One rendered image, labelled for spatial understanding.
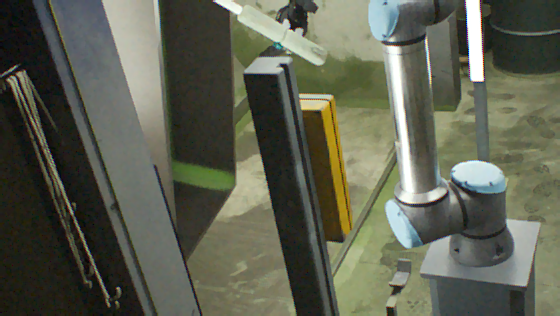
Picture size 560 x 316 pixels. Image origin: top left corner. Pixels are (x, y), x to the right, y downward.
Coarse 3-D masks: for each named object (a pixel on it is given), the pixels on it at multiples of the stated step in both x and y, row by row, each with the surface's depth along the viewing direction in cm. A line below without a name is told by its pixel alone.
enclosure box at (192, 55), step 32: (128, 0) 208; (160, 0) 274; (192, 0) 270; (128, 32) 214; (160, 32) 282; (192, 32) 277; (224, 32) 273; (128, 64) 220; (160, 64) 217; (192, 64) 285; (224, 64) 281; (160, 96) 222; (192, 96) 293; (224, 96) 288; (160, 128) 229; (192, 128) 302; (224, 128) 297; (160, 160) 236; (192, 160) 311; (224, 160) 306; (192, 192) 306; (224, 192) 306; (192, 224) 288
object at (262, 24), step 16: (224, 0) 210; (240, 16) 212; (256, 16) 214; (272, 32) 216; (288, 32) 219; (272, 48) 228; (288, 48) 222; (304, 48) 221; (320, 48) 224; (320, 64) 225
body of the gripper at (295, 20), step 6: (288, 0) 234; (288, 6) 226; (294, 6) 226; (300, 6) 227; (288, 12) 224; (294, 12) 226; (300, 12) 227; (306, 12) 228; (276, 18) 231; (294, 18) 225; (300, 18) 227; (306, 18) 228; (294, 24) 227; (300, 24) 226
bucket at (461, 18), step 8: (464, 8) 502; (488, 8) 493; (464, 16) 504; (488, 16) 479; (464, 24) 481; (488, 24) 483; (464, 32) 485; (488, 32) 487; (464, 40) 489; (488, 40) 491; (464, 48) 493; (488, 48) 495
